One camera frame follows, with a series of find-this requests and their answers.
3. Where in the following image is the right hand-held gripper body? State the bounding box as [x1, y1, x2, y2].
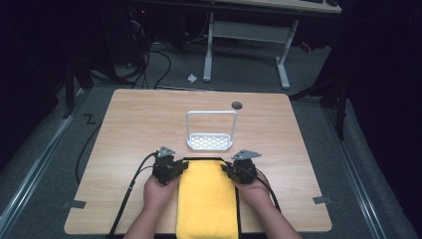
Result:
[230, 148, 263, 185]

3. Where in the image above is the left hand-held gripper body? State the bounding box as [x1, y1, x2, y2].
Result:
[151, 145, 182, 186]

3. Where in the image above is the yellow towel with black trim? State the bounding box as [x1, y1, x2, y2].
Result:
[175, 156, 243, 239]

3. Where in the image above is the person's right hand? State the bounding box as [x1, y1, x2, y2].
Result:
[231, 178, 273, 214]

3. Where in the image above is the person's left hand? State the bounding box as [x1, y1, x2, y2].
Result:
[142, 174, 181, 215]

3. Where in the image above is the black metal stand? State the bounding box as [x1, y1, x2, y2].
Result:
[63, 56, 96, 120]
[288, 66, 349, 140]

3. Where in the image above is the white-framed desk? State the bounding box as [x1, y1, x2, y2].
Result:
[202, 0, 342, 91]

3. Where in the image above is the white perforated rack with handle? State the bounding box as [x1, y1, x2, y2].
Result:
[185, 110, 239, 152]

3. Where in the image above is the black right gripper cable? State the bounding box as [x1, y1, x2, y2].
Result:
[253, 167, 283, 213]

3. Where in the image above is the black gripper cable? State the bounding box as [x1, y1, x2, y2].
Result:
[107, 151, 158, 239]
[253, 167, 283, 213]

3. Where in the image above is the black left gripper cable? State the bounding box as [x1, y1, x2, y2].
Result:
[107, 151, 158, 239]

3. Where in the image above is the black floor cable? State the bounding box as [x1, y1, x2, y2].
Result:
[75, 122, 103, 185]

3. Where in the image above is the bundle of black cables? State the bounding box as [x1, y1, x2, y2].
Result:
[89, 19, 173, 90]

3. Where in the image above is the metal floor rail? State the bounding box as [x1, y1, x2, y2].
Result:
[0, 88, 86, 233]
[322, 108, 381, 239]

